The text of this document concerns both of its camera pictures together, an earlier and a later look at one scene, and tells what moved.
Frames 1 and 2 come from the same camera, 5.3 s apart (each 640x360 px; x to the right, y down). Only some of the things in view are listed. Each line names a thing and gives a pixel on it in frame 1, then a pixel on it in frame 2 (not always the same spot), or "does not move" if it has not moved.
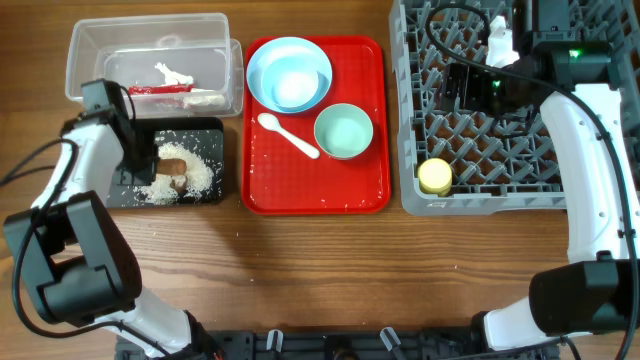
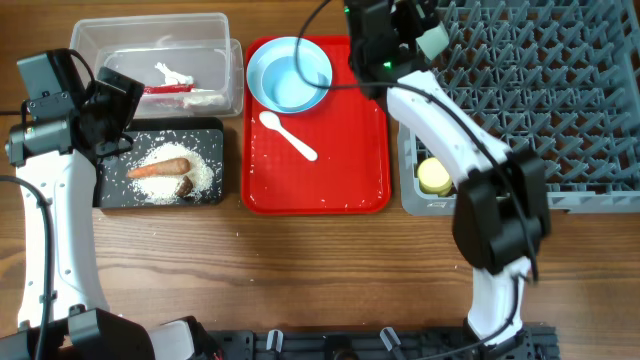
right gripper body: (481, 92) to (407, 27)
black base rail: (343, 344) does not move
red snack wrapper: (141, 89) does not move
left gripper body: (138, 165) to (112, 109)
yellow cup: (435, 176) does not move
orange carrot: (171, 167) does not move
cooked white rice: (198, 173) does not move
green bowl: (343, 131) to (434, 41)
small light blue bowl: (289, 75) does not move
